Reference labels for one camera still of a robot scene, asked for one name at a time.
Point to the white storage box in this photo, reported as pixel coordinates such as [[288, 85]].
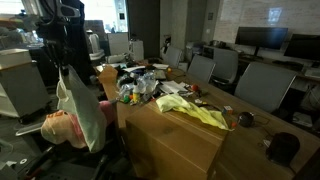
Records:
[[13, 57]]

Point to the whiteboard with writing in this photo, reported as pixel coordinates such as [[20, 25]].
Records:
[[253, 13]]

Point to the wide black computer monitor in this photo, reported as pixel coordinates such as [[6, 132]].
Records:
[[261, 36]]

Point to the cream white cloth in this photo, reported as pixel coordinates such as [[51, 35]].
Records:
[[86, 113]]

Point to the dark round bowl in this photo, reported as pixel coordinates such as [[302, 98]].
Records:
[[283, 148]]

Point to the peach printed t-shirt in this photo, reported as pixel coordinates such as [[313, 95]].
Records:
[[56, 128]]

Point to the small orange object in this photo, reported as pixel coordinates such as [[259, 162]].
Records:
[[233, 124]]

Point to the yellow ball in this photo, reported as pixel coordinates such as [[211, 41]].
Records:
[[169, 70]]

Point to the small orange item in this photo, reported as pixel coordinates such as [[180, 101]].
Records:
[[131, 97]]

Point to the orange ball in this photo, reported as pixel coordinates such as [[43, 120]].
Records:
[[195, 88]]

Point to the small green item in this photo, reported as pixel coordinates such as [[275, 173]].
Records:
[[126, 99]]

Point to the rubik's cube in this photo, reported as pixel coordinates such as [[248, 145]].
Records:
[[227, 110]]

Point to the light green cloth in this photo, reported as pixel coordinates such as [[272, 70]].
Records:
[[170, 101]]

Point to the small white cabinet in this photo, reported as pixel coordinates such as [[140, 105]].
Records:
[[136, 50]]

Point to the grey rolling cabinet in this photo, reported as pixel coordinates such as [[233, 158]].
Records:
[[21, 88]]

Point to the grey office chair holding clothes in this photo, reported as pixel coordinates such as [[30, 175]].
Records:
[[26, 130]]

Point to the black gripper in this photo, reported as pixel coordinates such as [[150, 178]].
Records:
[[55, 48]]

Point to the yellow striped cloth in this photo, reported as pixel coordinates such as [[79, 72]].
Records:
[[206, 116]]

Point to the stack of white papers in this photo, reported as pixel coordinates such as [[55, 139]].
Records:
[[171, 86]]

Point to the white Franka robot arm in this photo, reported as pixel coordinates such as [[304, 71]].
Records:
[[50, 16]]

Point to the black wall sign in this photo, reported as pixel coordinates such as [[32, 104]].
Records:
[[210, 16]]

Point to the computer keyboard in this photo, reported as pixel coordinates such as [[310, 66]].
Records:
[[312, 72]]

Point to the pink cloth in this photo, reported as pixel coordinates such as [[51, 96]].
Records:
[[108, 111]]

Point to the pile of cluttered items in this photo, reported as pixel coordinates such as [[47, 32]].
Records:
[[143, 83]]

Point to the white bottle yellow label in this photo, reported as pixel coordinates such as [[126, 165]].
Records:
[[136, 93]]

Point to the black robot stand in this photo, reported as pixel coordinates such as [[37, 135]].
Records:
[[33, 165]]

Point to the large cardboard box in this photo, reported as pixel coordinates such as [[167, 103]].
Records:
[[173, 146]]

